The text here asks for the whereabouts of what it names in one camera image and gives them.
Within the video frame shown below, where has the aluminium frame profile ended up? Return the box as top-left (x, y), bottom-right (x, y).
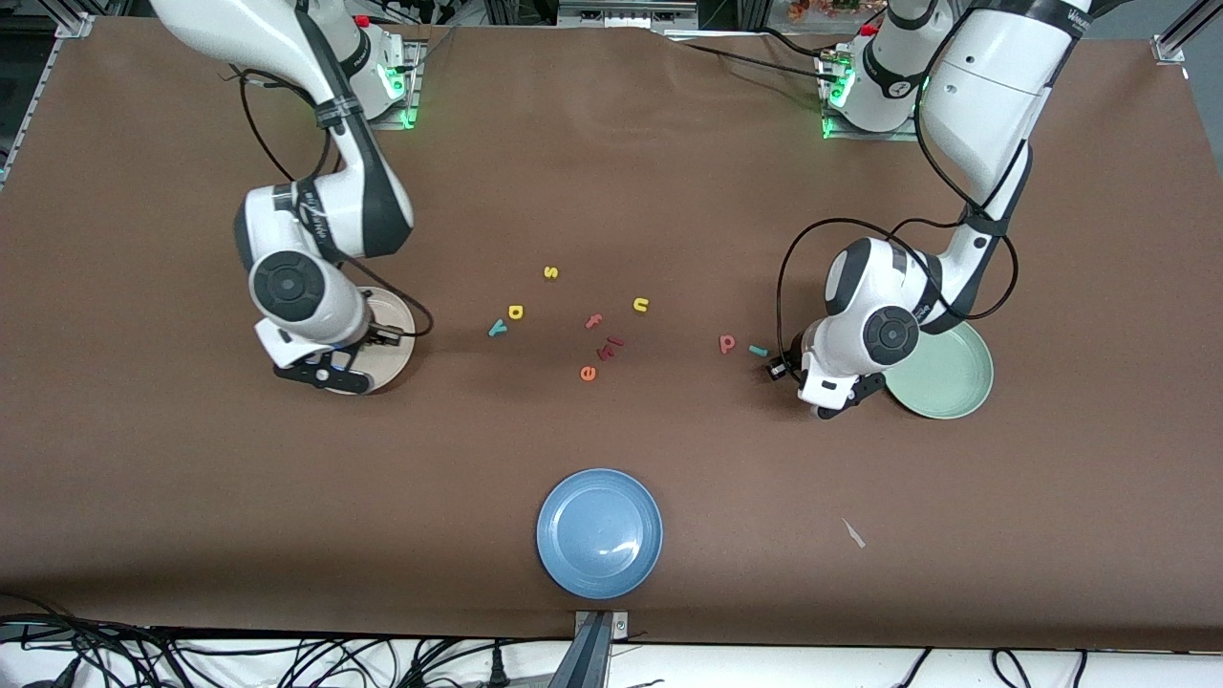
top-left (0, 14), bottom-right (97, 192)
top-left (1151, 0), bottom-right (1223, 66)

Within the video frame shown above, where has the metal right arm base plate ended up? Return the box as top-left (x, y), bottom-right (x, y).
top-left (368, 38), bottom-right (423, 130)

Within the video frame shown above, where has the green round plate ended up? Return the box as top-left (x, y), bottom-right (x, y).
top-left (884, 320), bottom-right (996, 420)

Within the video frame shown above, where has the brown paper table cover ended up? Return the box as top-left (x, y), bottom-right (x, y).
top-left (0, 14), bottom-right (1223, 653)

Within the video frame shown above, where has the grey metal bar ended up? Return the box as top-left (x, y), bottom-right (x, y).
top-left (556, 0), bottom-right (698, 30)

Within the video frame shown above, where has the beige round plate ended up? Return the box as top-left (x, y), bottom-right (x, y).
top-left (330, 287), bottom-right (418, 396)

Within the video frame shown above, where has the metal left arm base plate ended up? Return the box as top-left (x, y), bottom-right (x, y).
top-left (820, 48), bottom-right (923, 142)

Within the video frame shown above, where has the black cable on table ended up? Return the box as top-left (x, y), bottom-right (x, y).
top-left (664, 27), bottom-right (847, 87)

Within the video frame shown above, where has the blue round plate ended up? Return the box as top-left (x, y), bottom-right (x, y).
top-left (536, 467), bottom-right (664, 601)

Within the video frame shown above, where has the grey metal camera post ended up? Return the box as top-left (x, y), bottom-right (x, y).
top-left (547, 610), bottom-right (630, 688)

